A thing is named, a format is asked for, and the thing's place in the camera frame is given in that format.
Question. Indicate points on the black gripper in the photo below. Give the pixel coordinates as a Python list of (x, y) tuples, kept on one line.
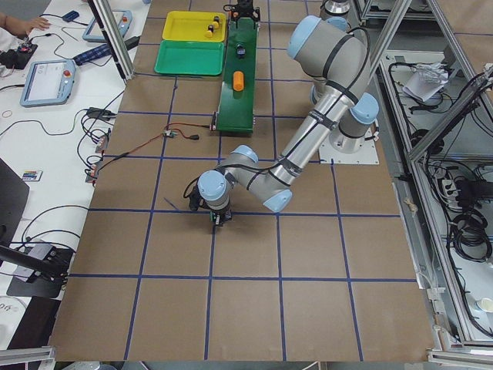
[(245, 8), (220, 216)]

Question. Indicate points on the crumpled white paper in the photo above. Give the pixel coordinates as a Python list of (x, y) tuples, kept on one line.
[(427, 80)]

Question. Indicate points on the green conveyor belt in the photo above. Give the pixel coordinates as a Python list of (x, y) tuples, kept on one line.
[(235, 111)]

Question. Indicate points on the plain orange cylinder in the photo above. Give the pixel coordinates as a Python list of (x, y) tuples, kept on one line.
[(238, 81)]

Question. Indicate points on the teach pendant near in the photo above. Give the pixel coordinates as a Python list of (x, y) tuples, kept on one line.
[(48, 83)]

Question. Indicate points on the aluminium frame post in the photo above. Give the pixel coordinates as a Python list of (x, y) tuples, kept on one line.
[(105, 19)]

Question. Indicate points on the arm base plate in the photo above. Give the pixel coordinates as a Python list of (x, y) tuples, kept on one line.
[(338, 149)]

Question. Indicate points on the person's hand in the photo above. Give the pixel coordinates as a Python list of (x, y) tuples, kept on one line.
[(24, 27)]

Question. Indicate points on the small green circuit board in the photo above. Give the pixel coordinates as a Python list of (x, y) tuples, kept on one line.
[(169, 133)]

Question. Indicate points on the black power adapter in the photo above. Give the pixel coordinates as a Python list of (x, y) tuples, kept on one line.
[(132, 42)]

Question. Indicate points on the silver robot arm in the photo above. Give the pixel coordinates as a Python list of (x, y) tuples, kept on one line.
[(333, 12), (337, 59)]

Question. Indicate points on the green plastic tray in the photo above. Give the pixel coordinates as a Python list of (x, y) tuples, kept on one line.
[(189, 58)]

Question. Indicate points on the blue plaid folded umbrella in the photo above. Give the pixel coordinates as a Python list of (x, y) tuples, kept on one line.
[(92, 54)]

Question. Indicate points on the yellow plastic tray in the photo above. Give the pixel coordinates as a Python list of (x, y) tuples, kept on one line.
[(190, 26)]

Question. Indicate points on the yellow push button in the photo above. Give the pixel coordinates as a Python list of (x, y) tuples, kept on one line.
[(210, 31), (218, 21)]

